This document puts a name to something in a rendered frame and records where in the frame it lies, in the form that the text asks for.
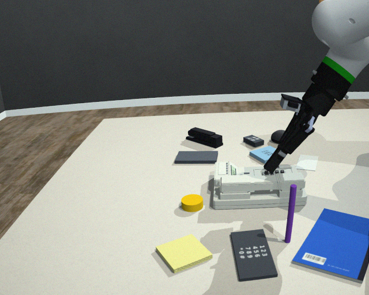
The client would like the purple cylinder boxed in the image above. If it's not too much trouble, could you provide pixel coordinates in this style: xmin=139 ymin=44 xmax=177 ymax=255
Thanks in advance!
xmin=285 ymin=184 xmax=297 ymax=243

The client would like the white rectangular sheet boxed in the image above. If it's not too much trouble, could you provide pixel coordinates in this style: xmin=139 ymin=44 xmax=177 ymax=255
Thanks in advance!
xmin=296 ymin=154 xmax=318 ymax=171

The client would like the blue notebook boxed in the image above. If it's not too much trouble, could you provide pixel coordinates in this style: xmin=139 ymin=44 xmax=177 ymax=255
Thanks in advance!
xmin=292 ymin=208 xmax=369 ymax=284

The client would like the dark grey computer mouse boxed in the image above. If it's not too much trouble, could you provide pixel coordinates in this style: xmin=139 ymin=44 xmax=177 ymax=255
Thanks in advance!
xmin=271 ymin=130 xmax=285 ymax=144

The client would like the yellow short cylinder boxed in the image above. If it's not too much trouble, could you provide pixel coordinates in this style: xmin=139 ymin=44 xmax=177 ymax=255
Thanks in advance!
xmin=181 ymin=194 xmax=203 ymax=212

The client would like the grey phone keypad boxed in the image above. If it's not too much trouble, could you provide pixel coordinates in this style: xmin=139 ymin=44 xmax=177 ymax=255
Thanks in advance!
xmin=231 ymin=229 xmax=278 ymax=282

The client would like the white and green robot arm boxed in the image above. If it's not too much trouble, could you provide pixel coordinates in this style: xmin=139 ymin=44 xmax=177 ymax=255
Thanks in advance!
xmin=280 ymin=0 xmax=369 ymax=113

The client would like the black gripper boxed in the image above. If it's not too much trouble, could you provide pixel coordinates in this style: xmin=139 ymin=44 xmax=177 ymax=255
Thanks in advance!
xmin=264 ymin=83 xmax=336 ymax=173

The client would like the pale yellow sticky note pad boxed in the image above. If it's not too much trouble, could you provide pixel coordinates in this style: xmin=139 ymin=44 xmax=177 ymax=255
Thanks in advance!
xmin=156 ymin=234 xmax=213 ymax=273

